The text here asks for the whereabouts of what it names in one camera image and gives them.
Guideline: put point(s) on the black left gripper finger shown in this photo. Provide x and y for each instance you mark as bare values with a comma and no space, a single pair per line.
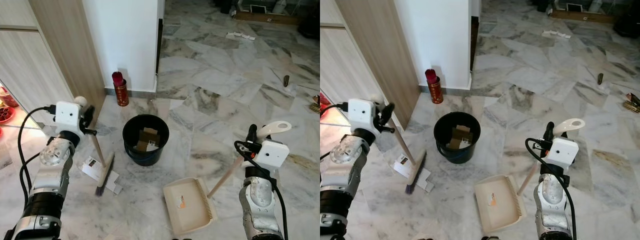
91,115
388,113

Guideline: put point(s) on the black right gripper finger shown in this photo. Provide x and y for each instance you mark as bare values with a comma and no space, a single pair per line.
550,132
253,134

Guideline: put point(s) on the white printed carton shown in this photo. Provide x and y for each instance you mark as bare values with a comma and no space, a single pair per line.
91,167
402,165

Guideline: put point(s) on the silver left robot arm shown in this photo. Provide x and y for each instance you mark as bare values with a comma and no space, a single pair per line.
350,160
52,160

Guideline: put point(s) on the red cylinder incense can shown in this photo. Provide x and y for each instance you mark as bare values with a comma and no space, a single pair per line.
434,92
121,95

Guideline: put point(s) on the brown cardboard piece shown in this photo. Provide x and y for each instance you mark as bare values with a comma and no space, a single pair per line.
461,136
148,137

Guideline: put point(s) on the red offering plate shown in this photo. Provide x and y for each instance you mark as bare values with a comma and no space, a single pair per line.
5,116
324,112

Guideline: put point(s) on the small dark bottle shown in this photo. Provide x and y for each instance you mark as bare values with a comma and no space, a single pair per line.
286,81
600,78

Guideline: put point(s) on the black plastic bucket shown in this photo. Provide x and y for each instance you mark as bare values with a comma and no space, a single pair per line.
145,157
456,156

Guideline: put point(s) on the red cup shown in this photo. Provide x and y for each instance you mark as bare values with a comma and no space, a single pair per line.
7,96
324,100

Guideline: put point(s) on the light wooden cabinet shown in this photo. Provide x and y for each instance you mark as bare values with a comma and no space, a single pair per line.
60,50
370,50

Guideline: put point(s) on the gold brown wrapper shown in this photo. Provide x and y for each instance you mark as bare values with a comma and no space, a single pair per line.
315,107
632,104

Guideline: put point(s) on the white litter strip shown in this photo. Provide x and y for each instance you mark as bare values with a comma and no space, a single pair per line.
550,33
235,35

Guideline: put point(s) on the low wooden furniture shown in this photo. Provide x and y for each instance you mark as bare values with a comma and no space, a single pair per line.
580,16
265,19

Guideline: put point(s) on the black standing object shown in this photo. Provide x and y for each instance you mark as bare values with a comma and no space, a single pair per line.
541,5
225,6

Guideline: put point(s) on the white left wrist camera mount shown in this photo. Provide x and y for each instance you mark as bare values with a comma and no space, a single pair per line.
67,117
362,115

